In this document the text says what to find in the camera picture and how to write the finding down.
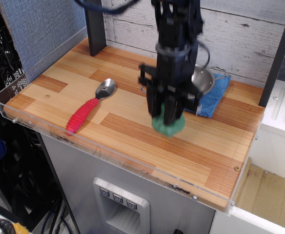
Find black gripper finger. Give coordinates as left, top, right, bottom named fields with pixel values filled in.
left=146, top=89, right=163, bottom=117
left=164, top=95, right=183, bottom=125

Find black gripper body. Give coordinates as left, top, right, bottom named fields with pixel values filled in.
left=138, top=43, right=203, bottom=111

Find green toy broccoli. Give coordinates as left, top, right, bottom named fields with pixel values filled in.
left=152, top=103, right=185, bottom=137

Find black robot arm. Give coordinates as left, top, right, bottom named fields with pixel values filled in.
left=139, top=0, right=203, bottom=126

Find blue folded cloth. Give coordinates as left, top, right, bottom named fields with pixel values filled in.
left=184, top=73, right=231, bottom=118

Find grey toy fridge cabinet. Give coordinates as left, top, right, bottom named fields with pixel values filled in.
left=42, top=136, right=215, bottom=234

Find clear acrylic edge guard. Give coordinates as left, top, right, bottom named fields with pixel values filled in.
left=0, top=74, right=264, bottom=213

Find silver ice dispenser panel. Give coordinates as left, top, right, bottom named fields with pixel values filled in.
left=93, top=177, right=151, bottom=234

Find blue fabric panel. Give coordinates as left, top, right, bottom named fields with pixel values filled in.
left=0, top=0, right=87, bottom=82

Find white toy sink unit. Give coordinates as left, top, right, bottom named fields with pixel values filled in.
left=210, top=81, right=285, bottom=234

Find black plastic crate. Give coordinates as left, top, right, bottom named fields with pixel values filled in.
left=0, top=26, right=24, bottom=91

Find steel pot with handles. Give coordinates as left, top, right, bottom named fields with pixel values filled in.
left=139, top=64, right=227, bottom=95

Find red-handled metal spoon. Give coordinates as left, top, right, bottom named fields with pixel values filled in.
left=66, top=78, right=116, bottom=136

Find black vertical post left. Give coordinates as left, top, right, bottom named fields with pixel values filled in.
left=85, top=9, right=106, bottom=56

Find black vertical post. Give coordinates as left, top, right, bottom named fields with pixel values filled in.
left=85, top=9, right=106, bottom=56
left=258, top=28, right=285, bottom=107

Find black cable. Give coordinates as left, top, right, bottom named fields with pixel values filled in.
left=74, top=0, right=143, bottom=15

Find black vertical post right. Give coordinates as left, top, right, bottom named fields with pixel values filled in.
left=258, top=28, right=285, bottom=107

